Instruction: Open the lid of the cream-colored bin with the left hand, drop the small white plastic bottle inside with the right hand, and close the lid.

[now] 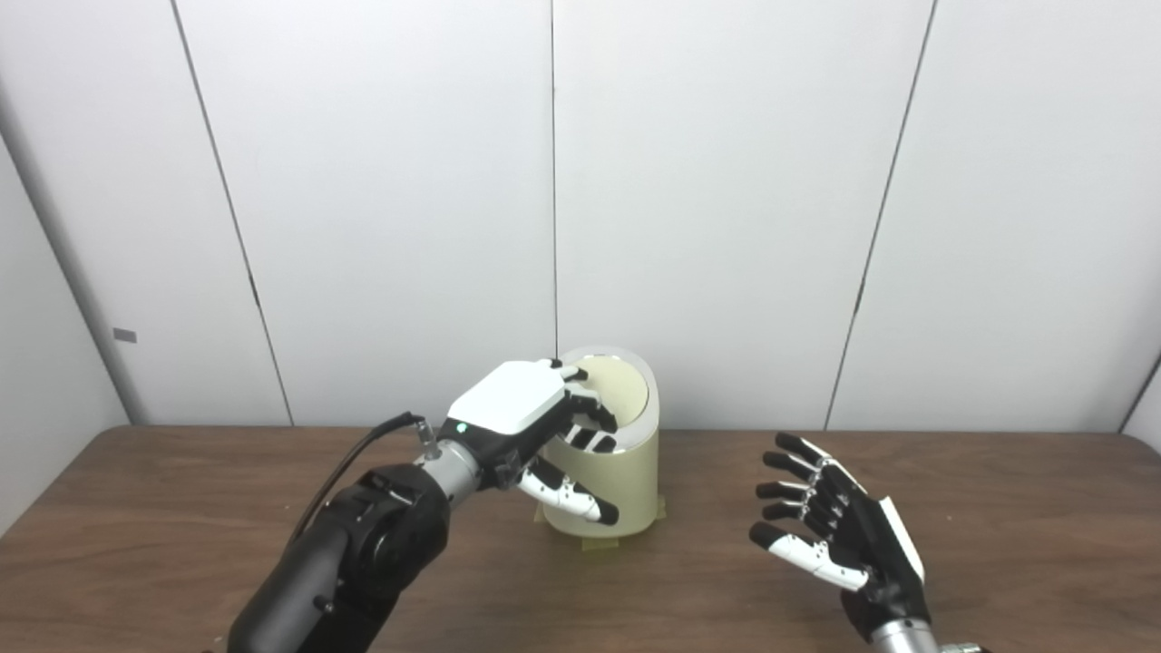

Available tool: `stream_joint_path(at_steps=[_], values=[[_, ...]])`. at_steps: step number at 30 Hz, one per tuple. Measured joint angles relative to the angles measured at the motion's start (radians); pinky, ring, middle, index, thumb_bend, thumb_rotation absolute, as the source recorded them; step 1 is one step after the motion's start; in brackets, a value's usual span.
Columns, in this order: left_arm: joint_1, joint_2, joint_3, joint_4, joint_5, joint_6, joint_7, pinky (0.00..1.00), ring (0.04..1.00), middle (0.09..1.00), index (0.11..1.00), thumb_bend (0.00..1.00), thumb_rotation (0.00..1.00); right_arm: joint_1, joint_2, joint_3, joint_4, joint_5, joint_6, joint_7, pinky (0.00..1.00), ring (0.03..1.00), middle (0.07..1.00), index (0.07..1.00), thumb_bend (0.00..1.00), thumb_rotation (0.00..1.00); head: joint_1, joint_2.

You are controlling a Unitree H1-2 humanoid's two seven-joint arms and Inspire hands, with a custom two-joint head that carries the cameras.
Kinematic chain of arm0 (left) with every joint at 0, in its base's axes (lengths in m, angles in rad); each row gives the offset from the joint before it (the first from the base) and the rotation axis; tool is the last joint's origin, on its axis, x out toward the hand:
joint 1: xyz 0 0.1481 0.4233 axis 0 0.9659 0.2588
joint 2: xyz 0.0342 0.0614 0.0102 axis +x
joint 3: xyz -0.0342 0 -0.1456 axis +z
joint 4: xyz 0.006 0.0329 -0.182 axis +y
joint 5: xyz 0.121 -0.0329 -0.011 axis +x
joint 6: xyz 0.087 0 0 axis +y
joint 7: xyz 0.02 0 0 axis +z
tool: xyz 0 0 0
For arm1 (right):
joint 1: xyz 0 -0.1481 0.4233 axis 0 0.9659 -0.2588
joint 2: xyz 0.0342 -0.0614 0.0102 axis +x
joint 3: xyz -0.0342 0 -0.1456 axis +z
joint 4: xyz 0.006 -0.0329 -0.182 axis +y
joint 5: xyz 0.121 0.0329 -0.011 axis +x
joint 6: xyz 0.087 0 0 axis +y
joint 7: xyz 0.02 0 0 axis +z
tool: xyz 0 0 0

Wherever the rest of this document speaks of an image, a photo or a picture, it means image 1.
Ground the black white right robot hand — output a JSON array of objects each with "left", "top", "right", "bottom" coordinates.
[{"left": 749, "top": 433, "right": 932, "bottom": 641}]

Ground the cream-colored round bin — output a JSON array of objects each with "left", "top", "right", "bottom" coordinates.
[{"left": 541, "top": 346, "right": 660, "bottom": 542}]

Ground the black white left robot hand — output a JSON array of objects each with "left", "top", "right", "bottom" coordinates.
[{"left": 438, "top": 358, "right": 621, "bottom": 527}]

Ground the cream round bin lid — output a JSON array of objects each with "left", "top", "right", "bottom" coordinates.
[{"left": 571, "top": 356, "right": 650, "bottom": 438}]

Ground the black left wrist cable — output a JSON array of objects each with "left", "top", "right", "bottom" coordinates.
[{"left": 286, "top": 413, "right": 443, "bottom": 547}]

